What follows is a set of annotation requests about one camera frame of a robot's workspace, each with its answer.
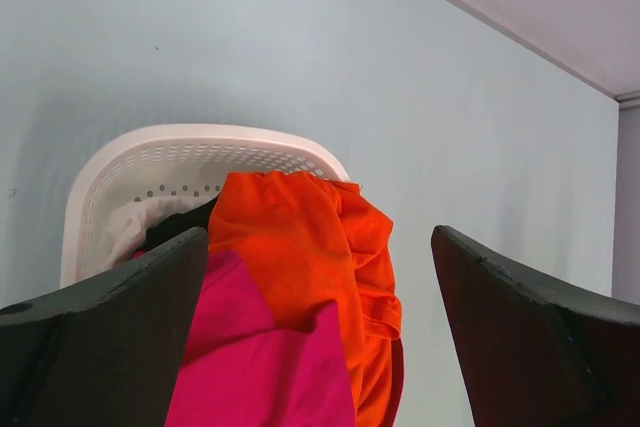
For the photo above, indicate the orange t shirt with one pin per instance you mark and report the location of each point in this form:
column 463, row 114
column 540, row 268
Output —
column 307, row 242

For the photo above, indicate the black t shirt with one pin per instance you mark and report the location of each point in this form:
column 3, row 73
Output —
column 176, row 224

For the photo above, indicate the white perforated laundry basket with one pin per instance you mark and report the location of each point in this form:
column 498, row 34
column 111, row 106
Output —
column 184, row 160

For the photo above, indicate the white t shirt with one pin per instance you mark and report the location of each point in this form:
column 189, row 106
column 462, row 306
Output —
column 127, row 226

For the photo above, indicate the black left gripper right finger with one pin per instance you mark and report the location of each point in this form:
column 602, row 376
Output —
column 535, row 350

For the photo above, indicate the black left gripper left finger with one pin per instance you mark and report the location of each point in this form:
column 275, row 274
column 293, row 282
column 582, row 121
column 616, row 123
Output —
column 105, row 351

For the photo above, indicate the pink t shirt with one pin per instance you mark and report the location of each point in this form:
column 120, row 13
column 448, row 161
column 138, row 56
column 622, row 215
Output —
column 240, row 369

